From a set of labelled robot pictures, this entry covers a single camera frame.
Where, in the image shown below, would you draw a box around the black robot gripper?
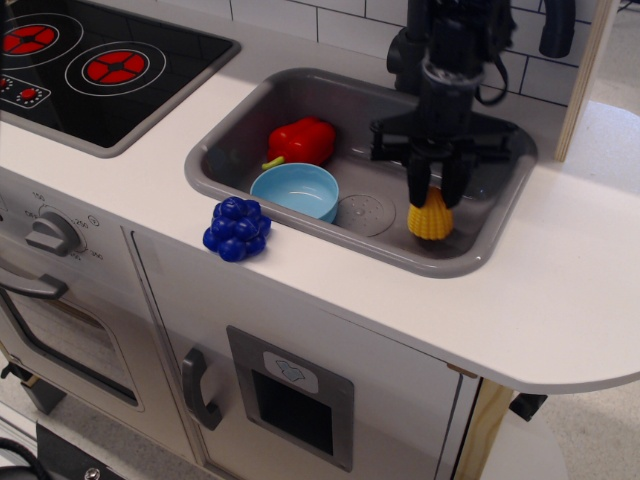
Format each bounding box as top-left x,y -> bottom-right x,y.
370,74 -> 518,209

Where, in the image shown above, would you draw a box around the yellow toy corn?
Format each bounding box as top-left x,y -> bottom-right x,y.
407,187 -> 454,241

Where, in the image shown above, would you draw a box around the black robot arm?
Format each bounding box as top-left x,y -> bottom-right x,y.
370,1 -> 517,208

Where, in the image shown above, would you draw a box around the light blue bowl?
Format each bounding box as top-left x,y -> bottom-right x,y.
250,163 -> 340,223

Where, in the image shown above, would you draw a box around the grey toy sink basin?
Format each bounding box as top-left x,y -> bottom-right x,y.
185,68 -> 537,278

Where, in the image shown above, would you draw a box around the black toy faucet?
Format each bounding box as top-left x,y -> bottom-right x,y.
385,0 -> 578,97

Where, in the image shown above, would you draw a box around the red toy bell pepper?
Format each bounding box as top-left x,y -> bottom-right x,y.
262,117 -> 336,171

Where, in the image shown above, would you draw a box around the blue toy grapes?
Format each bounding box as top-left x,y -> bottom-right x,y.
203,196 -> 271,262

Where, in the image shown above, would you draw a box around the grey dispenser panel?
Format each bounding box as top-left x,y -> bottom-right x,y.
227,326 -> 355,472

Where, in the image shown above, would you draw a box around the white cabinet door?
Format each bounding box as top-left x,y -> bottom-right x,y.
133,232 -> 468,479

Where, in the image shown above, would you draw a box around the black toy stovetop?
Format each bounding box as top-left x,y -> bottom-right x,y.
1,1 -> 241,158

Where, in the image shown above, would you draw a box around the white oven door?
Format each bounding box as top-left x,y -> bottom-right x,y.
1,238 -> 195,462

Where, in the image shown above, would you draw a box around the grey oven knob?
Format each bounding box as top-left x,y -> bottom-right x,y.
25,211 -> 82,257

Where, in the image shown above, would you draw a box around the wooden side post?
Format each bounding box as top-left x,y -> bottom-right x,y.
554,0 -> 619,162

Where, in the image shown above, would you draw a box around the grey cabinet door handle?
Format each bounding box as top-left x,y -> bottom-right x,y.
181,348 -> 223,431

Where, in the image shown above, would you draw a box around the grey oven door handle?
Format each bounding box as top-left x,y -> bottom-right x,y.
1,268 -> 68,300

